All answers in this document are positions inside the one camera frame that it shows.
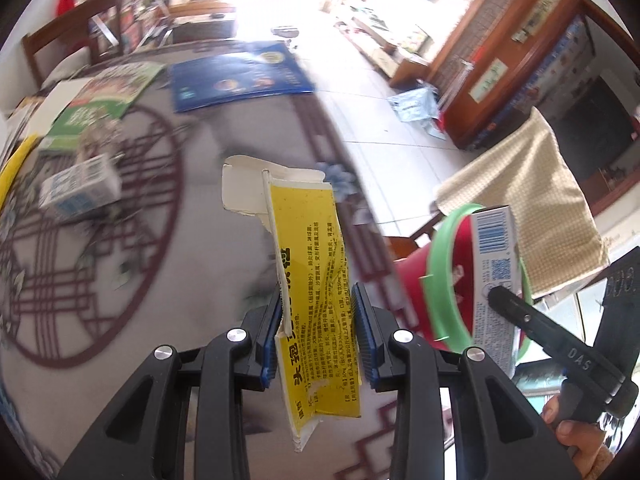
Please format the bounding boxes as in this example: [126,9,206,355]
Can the wooden chair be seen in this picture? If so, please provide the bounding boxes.
[21,0,127,88]

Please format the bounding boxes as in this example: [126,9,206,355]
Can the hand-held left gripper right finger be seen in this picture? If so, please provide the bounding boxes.
[351,283,581,480]

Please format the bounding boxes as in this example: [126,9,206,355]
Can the blue plastic bag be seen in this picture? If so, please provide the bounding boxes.
[387,86,447,137]

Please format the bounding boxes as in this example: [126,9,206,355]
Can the blue folder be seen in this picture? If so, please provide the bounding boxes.
[169,40,316,114]

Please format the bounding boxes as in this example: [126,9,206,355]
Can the beige checked cloth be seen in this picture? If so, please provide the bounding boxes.
[432,107,612,302]

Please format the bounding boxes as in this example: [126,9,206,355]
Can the white blue milk carton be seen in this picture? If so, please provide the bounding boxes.
[39,154,122,218]

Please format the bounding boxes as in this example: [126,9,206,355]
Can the white papers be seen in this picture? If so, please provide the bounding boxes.
[0,79,92,163]

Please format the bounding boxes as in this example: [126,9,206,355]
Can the red bucket with green rim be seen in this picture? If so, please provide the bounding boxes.
[392,202,535,367]

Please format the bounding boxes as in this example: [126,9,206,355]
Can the yellow cardboard box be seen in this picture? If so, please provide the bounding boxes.
[221,154,363,453]

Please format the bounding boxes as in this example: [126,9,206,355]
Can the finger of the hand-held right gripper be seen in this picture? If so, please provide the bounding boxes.
[487,284,637,418]

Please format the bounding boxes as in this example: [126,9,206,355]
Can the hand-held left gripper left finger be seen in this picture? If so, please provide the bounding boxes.
[57,292,284,480]

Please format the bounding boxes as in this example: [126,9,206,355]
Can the wooden cabinet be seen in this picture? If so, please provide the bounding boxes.
[389,0,640,153]

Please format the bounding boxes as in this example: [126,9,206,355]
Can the curved yellow plastic strip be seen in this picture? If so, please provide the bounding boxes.
[0,134,40,203]

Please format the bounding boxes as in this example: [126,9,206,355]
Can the person's right hand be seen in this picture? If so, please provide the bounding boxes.
[540,394,603,480]

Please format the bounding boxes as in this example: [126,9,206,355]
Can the green magazine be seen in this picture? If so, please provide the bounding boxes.
[39,61,167,153]

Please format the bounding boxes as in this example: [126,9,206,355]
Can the floral printed tablecloth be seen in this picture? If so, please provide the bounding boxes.
[0,42,453,480]

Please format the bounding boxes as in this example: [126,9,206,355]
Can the long white cardboard box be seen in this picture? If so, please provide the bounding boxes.
[469,204,527,378]

